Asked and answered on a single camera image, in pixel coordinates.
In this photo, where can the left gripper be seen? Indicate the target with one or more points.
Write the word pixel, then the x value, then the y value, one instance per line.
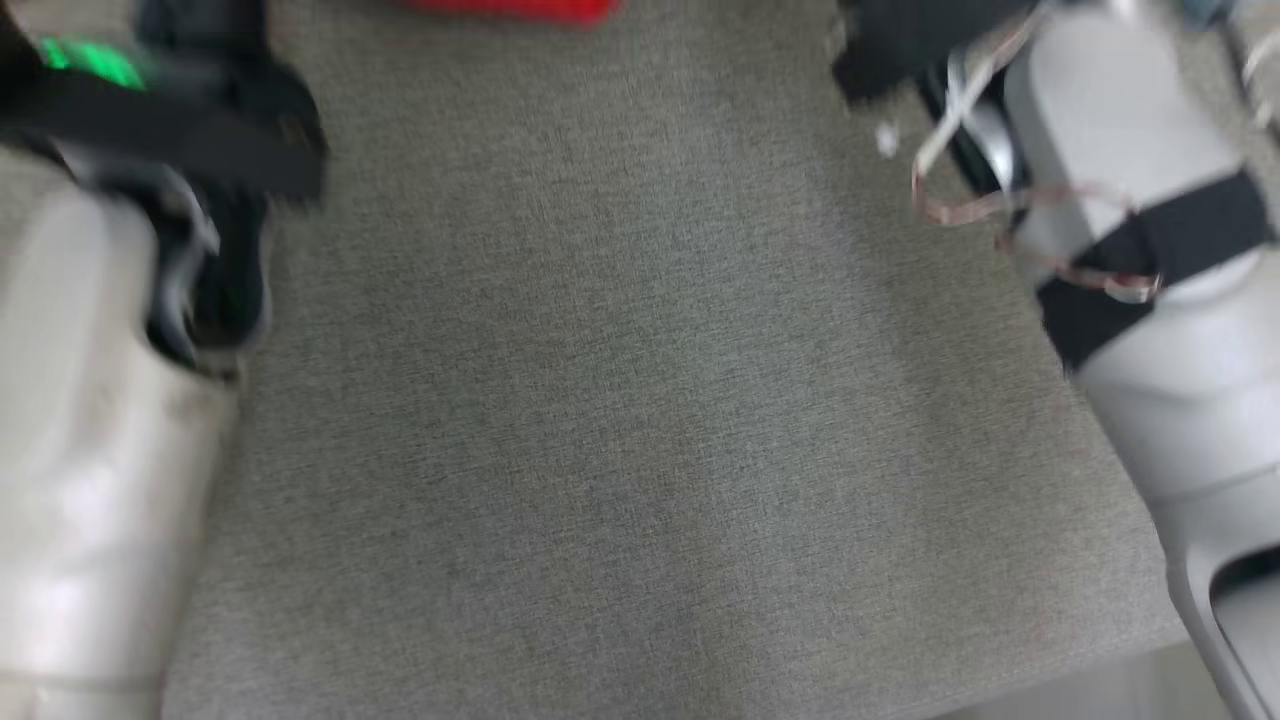
pixel 180 130

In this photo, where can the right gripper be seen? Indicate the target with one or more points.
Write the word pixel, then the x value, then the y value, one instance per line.
pixel 900 40

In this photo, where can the red shorts with white waistband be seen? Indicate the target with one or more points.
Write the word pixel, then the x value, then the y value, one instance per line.
pixel 520 8

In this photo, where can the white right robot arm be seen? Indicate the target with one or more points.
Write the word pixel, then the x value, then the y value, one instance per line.
pixel 1190 430

